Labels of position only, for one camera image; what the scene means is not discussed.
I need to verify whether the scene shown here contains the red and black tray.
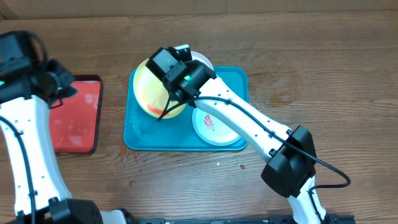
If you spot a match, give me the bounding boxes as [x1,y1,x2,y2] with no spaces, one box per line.
[50,75,103,154]

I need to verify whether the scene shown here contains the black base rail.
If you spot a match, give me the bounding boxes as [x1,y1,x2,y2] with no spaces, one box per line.
[127,214,356,224]

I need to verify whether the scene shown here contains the light blue plate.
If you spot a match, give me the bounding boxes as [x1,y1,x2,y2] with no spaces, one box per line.
[192,108,241,146]

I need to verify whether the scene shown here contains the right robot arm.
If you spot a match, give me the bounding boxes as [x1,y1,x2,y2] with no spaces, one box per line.
[158,60,327,223]

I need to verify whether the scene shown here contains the yellow plate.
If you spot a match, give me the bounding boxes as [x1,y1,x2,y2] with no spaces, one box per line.
[133,58,169,118]

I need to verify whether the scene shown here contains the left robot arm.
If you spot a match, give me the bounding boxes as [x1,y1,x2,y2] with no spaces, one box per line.
[1,30,136,223]

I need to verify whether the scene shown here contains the teal plastic tray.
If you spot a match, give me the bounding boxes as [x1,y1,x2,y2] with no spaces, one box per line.
[123,72,248,151]

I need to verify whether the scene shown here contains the white plate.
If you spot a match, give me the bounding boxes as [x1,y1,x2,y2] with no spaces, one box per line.
[191,51,214,70]

